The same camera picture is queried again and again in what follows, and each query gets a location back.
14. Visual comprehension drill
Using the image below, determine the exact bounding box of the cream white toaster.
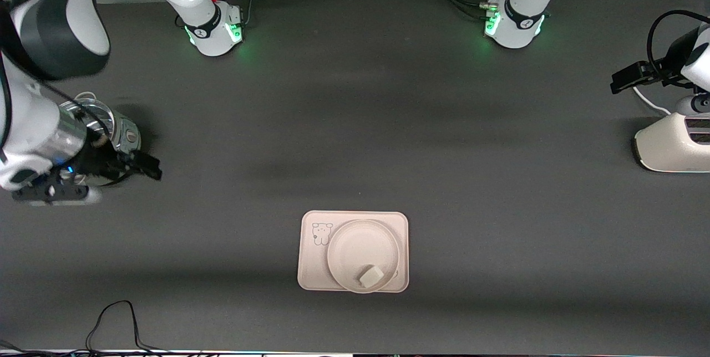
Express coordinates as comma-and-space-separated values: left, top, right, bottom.
633, 111, 710, 174

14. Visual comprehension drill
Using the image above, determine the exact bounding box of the round cream plate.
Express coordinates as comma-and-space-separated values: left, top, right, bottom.
326, 218, 400, 294

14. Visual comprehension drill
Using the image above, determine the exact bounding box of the cream tray with bear print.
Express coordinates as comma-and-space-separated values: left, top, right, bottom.
297, 210, 410, 294

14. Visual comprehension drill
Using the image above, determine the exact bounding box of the white toaster power cable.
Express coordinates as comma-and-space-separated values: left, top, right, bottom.
632, 85, 675, 117

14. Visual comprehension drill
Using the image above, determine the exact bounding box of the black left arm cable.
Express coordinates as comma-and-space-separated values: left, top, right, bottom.
646, 9, 710, 79

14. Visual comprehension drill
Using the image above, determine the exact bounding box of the black cable on table edge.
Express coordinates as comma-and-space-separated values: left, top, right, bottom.
0, 300, 170, 357

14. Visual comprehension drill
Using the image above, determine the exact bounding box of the white rectangular bun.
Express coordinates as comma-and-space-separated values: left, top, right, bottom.
358, 265, 385, 288

